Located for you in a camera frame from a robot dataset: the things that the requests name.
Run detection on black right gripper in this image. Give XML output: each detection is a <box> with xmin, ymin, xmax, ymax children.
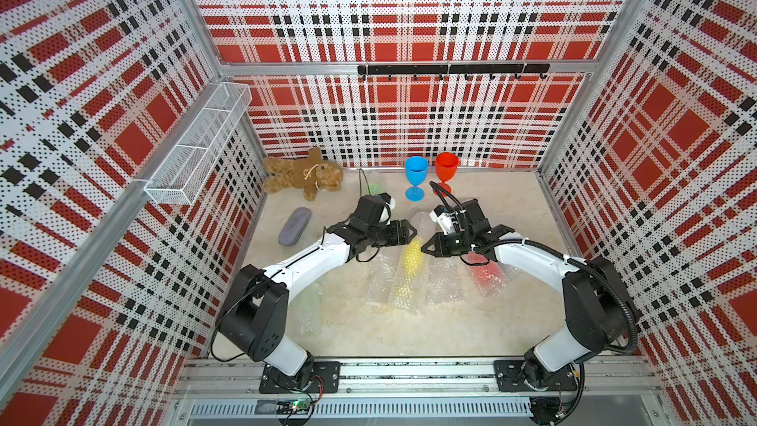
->
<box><xmin>420</xmin><ymin>231</ymin><xmax>473</xmax><ymax>258</ymax></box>

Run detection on pink red glass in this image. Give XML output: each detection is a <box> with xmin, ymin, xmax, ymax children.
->
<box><xmin>465</xmin><ymin>252</ymin><xmax>512</xmax><ymax>297</ymax></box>

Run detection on clear bubble wrap sheet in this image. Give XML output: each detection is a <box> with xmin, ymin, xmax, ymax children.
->
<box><xmin>426</xmin><ymin>258</ymin><xmax>464</xmax><ymax>306</ymax></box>
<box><xmin>365</xmin><ymin>254</ymin><xmax>396</xmax><ymax>304</ymax></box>

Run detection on red wine glass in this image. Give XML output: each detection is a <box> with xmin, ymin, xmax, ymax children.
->
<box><xmin>435</xmin><ymin>152</ymin><xmax>459</xmax><ymax>193</ymax></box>

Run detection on yellow glass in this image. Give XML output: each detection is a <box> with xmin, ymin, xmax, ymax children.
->
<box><xmin>390</xmin><ymin>211</ymin><xmax>434</xmax><ymax>315</ymax></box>

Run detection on blue wine glass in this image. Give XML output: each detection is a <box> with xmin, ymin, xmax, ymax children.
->
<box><xmin>404</xmin><ymin>156</ymin><xmax>429</xmax><ymax>202</ymax></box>

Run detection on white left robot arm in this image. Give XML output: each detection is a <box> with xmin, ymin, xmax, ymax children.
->
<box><xmin>211</xmin><ymin>192</ymin><xmax>417</xmax><ymax>392</ymax></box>

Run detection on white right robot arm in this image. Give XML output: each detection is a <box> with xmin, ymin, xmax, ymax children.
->
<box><xmin>421</xmin><ymin>199</ymin><xmax>640</xmax><ymax>391</ymax></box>

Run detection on wrapped bright green glass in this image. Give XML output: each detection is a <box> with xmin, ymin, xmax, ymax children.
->
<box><xmin>363</xmin><ymin>183</ymin><xmax>384</xmax><ymax>195</ymax></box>

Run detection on brown teddy bear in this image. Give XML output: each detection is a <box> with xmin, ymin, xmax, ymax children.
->
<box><xmin>263</xmin><ymin>147</ymin><xmax>344</xmax><ymax>201</ymax></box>

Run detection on wrapped pale green glass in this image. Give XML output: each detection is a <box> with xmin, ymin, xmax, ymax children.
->
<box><xmin>290</xmin><ymin>281</ymin><xmax>324</xmax><ymax>336</ymax></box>

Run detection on green circuit board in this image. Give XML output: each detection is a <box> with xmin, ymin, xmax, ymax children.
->
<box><xmin>276</xmin><ymin>398</ymin><xmax>313</xmax><ymax>417</ymax></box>

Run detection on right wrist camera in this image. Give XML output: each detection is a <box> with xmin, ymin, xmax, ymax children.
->
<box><xmin>434</xmin><ymin>206</ymin><xmax>459</xmax><ymax>235</ymax></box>

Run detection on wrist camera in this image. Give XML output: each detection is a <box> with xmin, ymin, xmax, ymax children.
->
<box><xmin>378</xmin><ymin>192</ymin><xmax>396</xmax><ymax>222</ymax></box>
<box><xmin>434</xmin><ymin>206</ymin><xmax>459</xmax><ymax>235</ymax></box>

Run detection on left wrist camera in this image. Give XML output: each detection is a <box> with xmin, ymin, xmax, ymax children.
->
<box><xmin>378</xmin><ymin>192</ymin><xmax>396</xmax><ymax>222</ymax></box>

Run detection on black wall hook rail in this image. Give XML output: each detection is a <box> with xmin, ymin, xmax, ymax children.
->
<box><xmin>357</xmin><ymin>63</ymin><xmax>551</xmax><ymax>77</ymax></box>

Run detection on white wire mesh shelf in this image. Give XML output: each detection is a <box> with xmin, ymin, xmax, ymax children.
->
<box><xmin>145</xmin><ymin>82</ymin><xmax>252</xmax><ymax>205</ymax></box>

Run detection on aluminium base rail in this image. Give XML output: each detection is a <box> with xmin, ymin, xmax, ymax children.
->
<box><xmin>175</xmin><ymin>356</ymin><xmax>662</xmax><ymax>400</ymax></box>

